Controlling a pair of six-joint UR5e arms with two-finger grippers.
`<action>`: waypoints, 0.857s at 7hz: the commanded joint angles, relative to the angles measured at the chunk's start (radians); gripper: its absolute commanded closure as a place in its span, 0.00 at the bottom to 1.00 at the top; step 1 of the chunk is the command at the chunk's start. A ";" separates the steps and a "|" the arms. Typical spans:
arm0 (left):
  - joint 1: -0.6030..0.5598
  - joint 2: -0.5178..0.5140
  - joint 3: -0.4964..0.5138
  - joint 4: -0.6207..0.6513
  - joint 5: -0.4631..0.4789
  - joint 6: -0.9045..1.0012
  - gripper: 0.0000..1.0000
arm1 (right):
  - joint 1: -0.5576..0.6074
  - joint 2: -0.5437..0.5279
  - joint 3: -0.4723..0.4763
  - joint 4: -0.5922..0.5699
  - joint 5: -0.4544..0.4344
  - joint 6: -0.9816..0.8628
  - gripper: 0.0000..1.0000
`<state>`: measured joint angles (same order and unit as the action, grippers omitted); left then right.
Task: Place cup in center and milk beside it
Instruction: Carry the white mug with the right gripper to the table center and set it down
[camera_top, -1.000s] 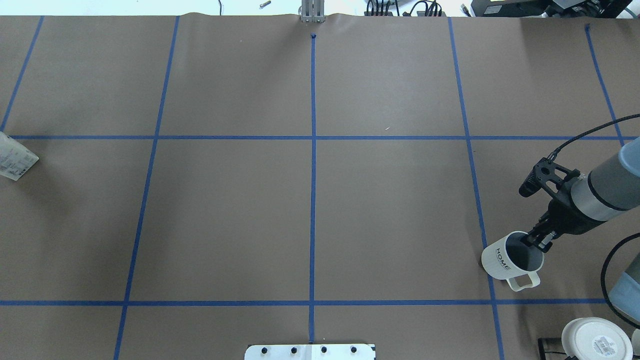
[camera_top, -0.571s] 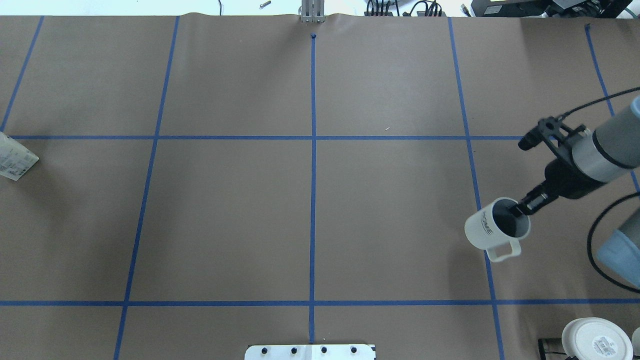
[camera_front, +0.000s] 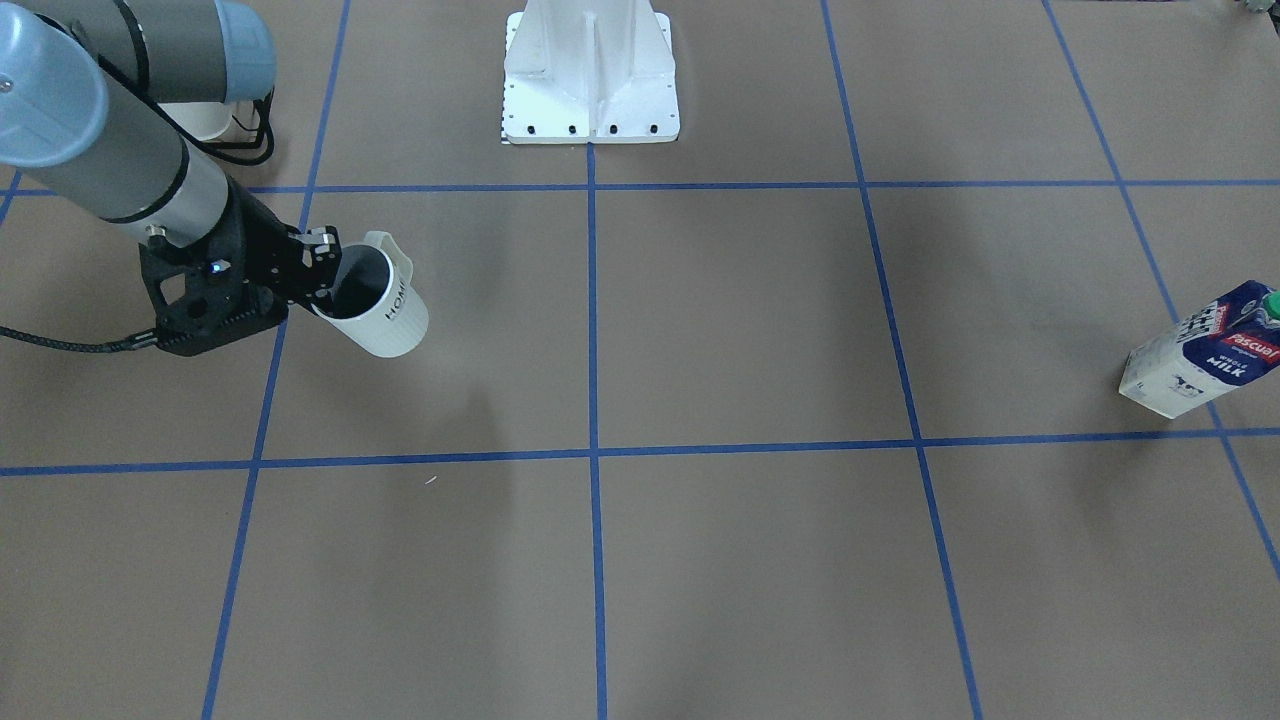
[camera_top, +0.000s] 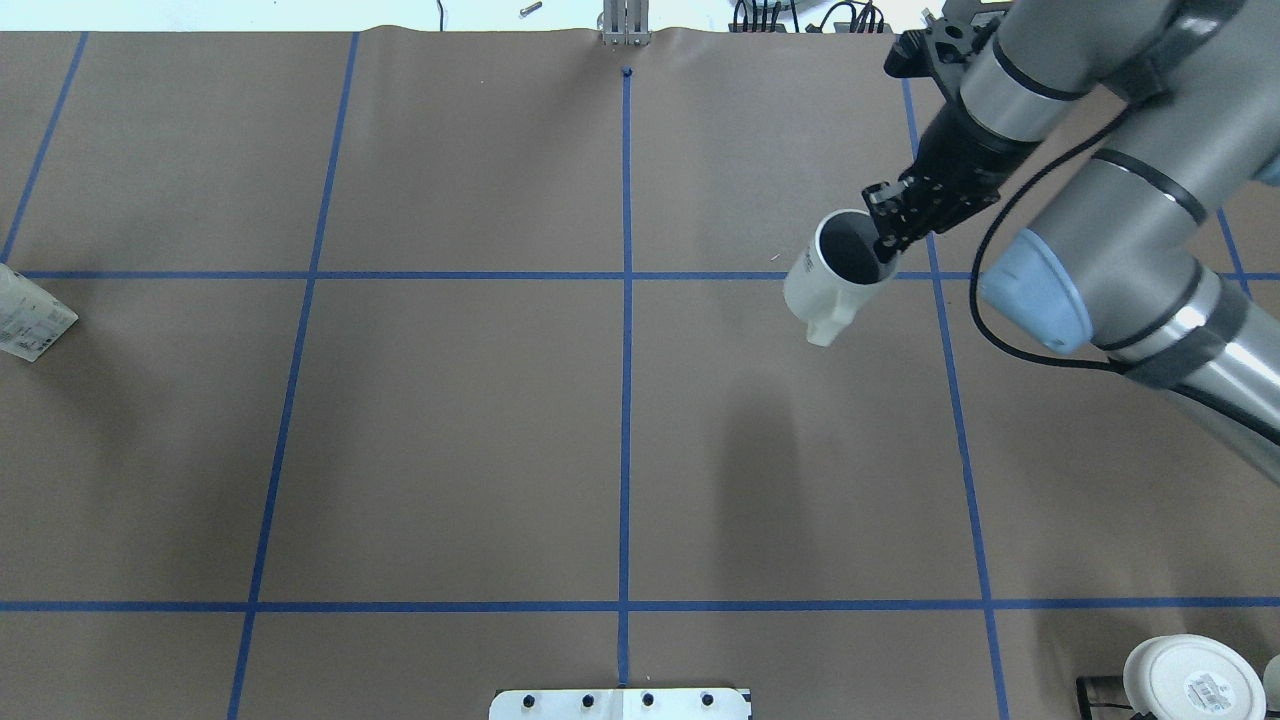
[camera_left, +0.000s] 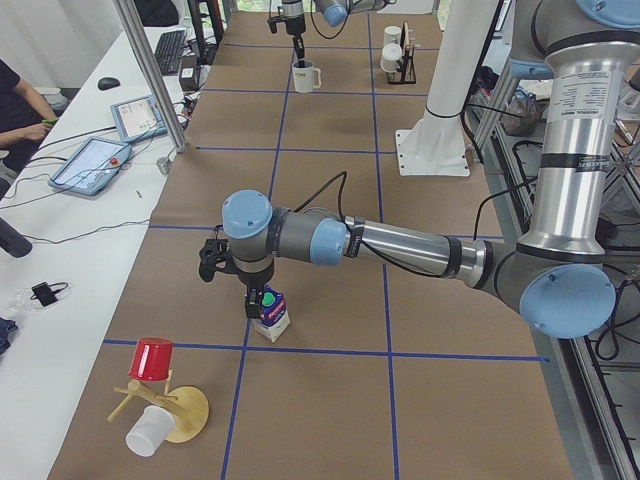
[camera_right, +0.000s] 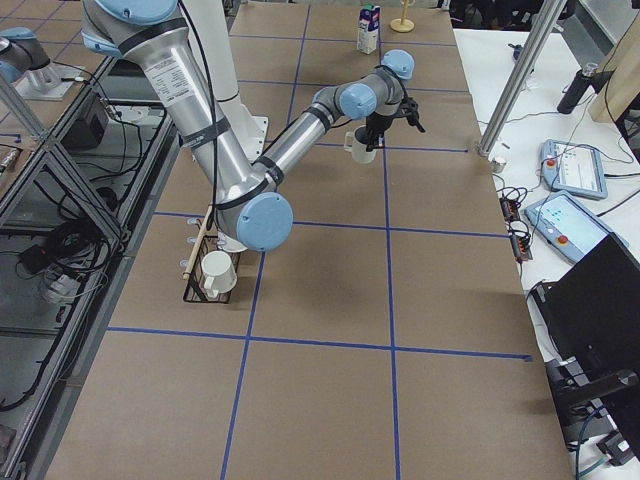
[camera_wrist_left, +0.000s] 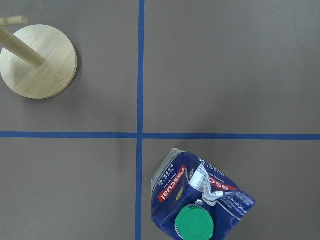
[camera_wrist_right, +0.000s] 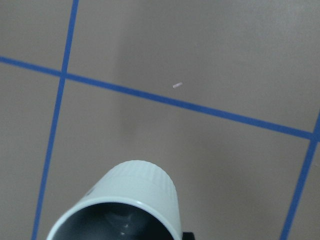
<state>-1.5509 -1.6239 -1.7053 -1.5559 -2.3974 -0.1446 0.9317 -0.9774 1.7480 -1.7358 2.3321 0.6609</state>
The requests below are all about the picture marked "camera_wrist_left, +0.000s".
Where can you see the blue Pascual milk carton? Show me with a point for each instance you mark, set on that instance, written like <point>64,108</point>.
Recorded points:
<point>193,200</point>

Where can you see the wooden mug tree stand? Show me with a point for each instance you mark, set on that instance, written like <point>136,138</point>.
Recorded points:
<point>38,61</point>

